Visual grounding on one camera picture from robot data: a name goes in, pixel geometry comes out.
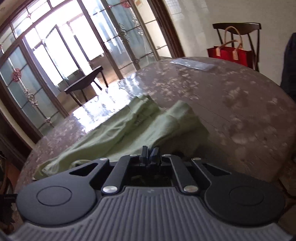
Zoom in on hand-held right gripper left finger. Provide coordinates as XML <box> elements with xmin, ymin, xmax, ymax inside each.
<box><xmin>68</xmin><ymin>146</ymin><xmax>149</xmax><ymax>195</ymax></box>

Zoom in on light green sweatshirt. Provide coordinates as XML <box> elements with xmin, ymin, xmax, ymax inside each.
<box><xmin>35</xmin><ymin>94</ymin><xmax>210</xmax><ymax>180</ymax></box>

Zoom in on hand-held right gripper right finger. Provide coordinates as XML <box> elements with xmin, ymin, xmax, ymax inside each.
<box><xmin>149</xmin><ymin>146</ymin><xmax>232</xmax><ymax>194</ymax></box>

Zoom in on glass sliding door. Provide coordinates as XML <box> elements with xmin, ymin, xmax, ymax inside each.
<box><xmin>0</xmin><ymin>35</ymin><xmax>70</xmax><ymax>139</ymax></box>
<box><xmin>88</xmin><ymin>0</ymin><xmax>169</xmax><ymax>79</ymax></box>

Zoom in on red tote bag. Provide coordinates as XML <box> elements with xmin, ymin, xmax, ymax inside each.
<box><xmin>207</xmin><ymin>26</ymin><xmax>255</xmax><ymax>69</ymax></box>

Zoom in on clear plastic bag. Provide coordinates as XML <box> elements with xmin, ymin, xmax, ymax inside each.
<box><xmin>170</xmin><ymin>58</ymin><xmax>215</xmax><ymax>71</ymax></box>

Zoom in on dark wooden chair by door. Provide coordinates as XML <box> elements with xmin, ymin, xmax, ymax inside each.
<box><xmin>64</xmin><ymin>65</ymin><xmax>109</xmax><ymax>107</ymax></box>

